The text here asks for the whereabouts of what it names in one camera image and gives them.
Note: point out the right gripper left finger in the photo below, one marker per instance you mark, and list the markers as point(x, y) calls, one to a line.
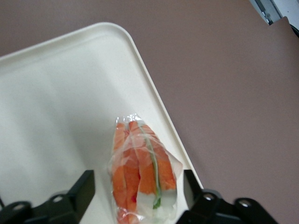
point(70, 205)

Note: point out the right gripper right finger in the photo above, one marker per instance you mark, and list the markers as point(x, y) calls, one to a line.
point(210, 207)

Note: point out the orange sandwich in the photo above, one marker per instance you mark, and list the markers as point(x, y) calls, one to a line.
point(142, 168)

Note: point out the cream plastic tray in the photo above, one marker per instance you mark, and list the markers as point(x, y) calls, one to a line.
point(58, 105)

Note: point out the grey aluminium frame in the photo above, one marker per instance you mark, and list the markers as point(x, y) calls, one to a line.
point(268, 11)

